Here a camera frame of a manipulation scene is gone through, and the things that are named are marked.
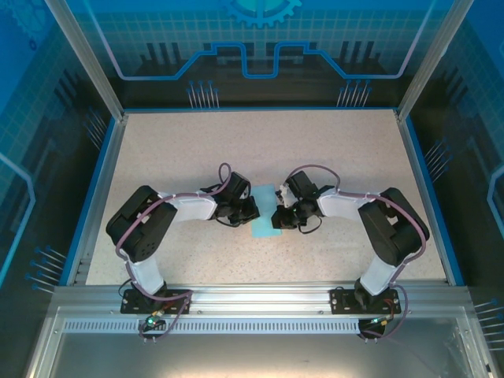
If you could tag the aluminium mounting rail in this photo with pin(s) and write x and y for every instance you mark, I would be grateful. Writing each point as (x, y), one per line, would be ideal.
(256, 295)

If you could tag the aluminium side rail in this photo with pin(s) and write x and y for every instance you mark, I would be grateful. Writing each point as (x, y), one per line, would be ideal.
(423, 177)
(106, 165)

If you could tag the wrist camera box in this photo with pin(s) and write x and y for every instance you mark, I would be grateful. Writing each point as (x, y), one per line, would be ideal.
(285, 197)
(246, 193)

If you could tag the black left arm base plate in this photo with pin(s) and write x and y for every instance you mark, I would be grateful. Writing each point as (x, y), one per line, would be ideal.
(128, 303)

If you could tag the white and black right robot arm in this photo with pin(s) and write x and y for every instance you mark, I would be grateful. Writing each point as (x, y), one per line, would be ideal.
(393, 232)

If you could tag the light blue paper sheet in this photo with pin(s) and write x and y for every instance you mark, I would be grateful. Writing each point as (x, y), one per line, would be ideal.
(263, 197)

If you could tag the aluminium frame post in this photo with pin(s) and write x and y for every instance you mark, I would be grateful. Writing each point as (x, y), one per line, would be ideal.
(429, 59)
(86, 59)

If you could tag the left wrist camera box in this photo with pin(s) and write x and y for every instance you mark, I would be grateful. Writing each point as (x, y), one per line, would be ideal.
(246, 193)

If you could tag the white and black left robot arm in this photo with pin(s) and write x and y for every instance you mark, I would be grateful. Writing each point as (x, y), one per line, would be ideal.
(138, 232)

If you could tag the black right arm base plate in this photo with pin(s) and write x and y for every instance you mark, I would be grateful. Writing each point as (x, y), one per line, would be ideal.
(340, 305)

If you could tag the small circuit board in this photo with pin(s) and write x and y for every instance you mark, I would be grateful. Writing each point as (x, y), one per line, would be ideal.
(378, 321)
(153, 321)

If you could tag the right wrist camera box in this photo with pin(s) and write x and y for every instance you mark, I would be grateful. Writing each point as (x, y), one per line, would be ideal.
(285, 197)

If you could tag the grey metal tray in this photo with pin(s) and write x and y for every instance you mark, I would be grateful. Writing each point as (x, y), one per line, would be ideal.
(256, 354)

